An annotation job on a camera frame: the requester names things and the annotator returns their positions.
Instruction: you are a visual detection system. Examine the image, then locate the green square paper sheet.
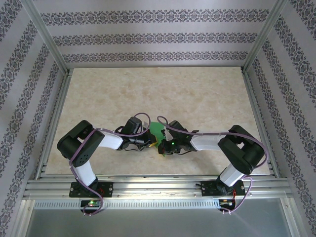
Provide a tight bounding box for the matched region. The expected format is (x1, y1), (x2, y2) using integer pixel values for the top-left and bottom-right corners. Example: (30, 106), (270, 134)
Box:
(149, 121), (167, 158)

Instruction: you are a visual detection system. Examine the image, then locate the grey sheet metal panel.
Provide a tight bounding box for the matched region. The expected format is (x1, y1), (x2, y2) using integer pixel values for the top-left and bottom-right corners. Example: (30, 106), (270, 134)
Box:
(24, 208), (297, 237)

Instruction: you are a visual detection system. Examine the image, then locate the controller board green light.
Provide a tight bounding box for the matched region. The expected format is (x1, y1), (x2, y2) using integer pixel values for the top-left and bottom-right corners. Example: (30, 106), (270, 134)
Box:
(80, 199), (102, 208)

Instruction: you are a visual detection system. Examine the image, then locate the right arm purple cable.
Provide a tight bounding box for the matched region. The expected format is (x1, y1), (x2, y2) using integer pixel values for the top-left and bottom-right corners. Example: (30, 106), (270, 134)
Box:
(157, 115), (270, 215)

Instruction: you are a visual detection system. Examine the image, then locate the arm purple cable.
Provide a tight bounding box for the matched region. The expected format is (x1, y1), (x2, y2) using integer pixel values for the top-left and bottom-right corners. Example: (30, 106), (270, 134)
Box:
(157, 115), (270, 215)
(69, 112), (152, 217)

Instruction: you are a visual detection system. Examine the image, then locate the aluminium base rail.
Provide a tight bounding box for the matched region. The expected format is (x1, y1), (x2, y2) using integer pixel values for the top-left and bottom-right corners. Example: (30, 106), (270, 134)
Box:
(23, 174), (294, 200)

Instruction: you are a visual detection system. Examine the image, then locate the slotted white cable duct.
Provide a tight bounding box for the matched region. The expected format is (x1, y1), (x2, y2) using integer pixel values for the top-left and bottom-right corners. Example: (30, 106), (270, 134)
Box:
(33, 198), (221, 210)

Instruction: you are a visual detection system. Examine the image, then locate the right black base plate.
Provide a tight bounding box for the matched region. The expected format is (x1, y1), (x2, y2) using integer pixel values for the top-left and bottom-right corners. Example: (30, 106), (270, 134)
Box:
(201, 180), (245, 198)

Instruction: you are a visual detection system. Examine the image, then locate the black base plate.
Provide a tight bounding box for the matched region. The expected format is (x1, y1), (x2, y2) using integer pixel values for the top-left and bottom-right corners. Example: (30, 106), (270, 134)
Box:
(70, 181), (114, 198)
(201, 180), (245, 198)

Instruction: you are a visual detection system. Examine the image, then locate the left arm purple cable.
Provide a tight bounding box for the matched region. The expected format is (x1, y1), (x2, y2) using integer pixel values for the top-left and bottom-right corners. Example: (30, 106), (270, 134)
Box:
(69, 112), (152, 217)

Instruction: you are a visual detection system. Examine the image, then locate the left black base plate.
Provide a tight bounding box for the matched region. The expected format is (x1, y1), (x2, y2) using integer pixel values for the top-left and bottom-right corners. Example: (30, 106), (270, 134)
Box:
(70, 181), (114, 198)

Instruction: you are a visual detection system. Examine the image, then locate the aluminium side rail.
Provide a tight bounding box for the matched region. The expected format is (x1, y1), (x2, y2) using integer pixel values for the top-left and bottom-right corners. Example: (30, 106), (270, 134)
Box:
(34, 69), (74, 181)
(241, 70), (281, 177)

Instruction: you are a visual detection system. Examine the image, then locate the aluminium frame post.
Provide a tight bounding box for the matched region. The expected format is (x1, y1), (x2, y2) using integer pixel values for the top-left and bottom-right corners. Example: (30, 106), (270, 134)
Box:
(242, 0), (289, 73)
(23, 0), (70, 76)

